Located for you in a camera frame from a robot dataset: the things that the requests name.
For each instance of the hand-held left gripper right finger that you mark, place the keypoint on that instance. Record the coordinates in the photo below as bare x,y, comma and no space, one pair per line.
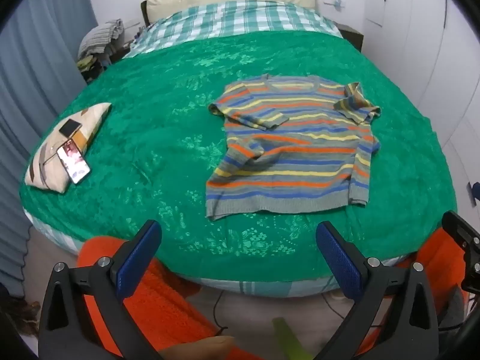
339,262

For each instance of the patterned cream pillow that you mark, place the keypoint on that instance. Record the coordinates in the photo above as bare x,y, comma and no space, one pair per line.
45,172

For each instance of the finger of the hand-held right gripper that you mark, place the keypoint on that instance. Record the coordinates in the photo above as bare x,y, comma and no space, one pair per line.
459,228

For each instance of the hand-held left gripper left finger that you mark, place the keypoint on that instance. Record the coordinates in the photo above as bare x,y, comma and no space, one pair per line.
138,260

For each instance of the person's foot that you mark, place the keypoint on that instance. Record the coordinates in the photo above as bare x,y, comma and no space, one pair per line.
202,348

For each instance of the green slipper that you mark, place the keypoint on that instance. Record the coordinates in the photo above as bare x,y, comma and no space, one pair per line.
287,339

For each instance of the orange fleece garment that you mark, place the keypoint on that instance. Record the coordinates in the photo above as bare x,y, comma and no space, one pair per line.
161,307

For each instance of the dark power bank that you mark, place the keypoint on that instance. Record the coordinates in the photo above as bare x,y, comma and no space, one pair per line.
70,127

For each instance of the dark wooden nightstand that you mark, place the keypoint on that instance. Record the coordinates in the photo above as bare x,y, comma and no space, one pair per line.
352,35

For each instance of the smartphone with lit screen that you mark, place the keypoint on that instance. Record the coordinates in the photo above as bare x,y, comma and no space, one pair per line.
74,161

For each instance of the white wardrobe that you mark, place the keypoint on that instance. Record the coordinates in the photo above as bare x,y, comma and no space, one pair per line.
423,45

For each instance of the green checkered bed sheet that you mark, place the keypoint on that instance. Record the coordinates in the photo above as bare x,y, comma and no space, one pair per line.
243,18

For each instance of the person's left forearm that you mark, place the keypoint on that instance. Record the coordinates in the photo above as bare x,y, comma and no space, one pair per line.
26,317

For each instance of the grey striped cloth pile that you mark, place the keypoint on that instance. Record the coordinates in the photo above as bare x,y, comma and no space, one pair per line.
99,37

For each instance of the striped knit sweater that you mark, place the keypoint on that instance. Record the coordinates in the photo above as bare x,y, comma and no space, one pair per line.
292,150

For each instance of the green floral blanket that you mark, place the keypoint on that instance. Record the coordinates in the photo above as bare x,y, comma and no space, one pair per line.
157,120

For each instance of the blue grey curtain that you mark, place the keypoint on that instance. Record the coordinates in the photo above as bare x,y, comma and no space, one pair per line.
33,63

